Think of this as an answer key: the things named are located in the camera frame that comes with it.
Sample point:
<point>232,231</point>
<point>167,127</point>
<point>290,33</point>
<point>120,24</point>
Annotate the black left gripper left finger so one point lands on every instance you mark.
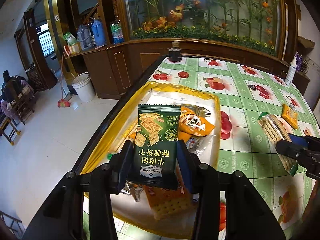
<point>121,165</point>

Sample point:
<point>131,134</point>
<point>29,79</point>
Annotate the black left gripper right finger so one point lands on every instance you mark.
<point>189,165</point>

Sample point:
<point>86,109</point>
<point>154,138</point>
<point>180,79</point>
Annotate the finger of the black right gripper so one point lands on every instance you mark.
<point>297,139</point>
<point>294,150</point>

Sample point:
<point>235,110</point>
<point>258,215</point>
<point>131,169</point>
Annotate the clear cracker stack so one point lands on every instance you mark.
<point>276,132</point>

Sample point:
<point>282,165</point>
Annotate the dark green cracker packet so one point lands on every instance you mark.
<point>155,152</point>

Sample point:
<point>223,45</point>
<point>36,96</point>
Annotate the long orange snack bag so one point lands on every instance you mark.
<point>191,124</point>

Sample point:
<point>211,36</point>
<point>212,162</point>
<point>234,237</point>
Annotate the yellow biscuit packet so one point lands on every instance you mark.
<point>290,116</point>

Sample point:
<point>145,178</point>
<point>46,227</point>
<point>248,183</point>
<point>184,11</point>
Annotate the silver foil snack bag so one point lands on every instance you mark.
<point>197,144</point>

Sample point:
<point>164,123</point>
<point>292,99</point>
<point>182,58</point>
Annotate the orange cracker package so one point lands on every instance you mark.
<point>165,203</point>

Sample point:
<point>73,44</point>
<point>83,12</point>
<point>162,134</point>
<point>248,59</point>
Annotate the yellow rimmed white tray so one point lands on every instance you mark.
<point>124,127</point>

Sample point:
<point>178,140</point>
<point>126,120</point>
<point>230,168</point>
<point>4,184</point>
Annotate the white spray bottle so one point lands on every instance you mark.
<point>291,72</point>

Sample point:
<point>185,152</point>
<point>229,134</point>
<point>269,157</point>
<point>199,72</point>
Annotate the black round bottle cap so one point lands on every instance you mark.
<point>252,87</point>

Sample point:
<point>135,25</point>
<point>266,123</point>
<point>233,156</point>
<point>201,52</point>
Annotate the green fruit tablecloth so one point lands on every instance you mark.
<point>248,195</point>

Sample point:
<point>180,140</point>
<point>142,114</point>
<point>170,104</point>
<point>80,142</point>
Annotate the purple bottles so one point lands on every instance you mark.
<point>299,61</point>

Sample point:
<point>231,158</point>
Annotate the red broom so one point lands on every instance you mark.
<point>64,102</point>

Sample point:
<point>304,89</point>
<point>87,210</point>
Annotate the white plastic bucket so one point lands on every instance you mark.
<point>83,87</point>

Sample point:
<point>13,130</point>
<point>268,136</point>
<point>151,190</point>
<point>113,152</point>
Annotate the wooden chair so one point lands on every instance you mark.
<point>23,101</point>

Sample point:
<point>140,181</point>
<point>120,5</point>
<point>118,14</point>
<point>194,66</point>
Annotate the dark glass jar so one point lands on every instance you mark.
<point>175,52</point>

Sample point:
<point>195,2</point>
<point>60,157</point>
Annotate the clear plastic bag on shelf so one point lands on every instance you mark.
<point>117,32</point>

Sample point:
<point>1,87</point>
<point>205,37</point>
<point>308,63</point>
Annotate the seated person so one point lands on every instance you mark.
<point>14,87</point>

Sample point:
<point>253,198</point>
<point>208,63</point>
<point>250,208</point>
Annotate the flower aquarium cabinet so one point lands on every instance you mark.
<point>258,33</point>

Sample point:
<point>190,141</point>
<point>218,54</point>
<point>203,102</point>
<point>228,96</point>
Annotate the grey thermos flask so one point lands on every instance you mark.
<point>84,37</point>

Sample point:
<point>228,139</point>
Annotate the blue thermos flask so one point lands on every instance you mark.
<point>98,32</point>

